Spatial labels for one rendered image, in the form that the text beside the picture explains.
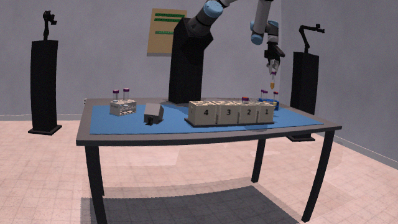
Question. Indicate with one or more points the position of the blue bench mat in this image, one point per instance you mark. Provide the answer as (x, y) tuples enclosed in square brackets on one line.
[(103, 122)]

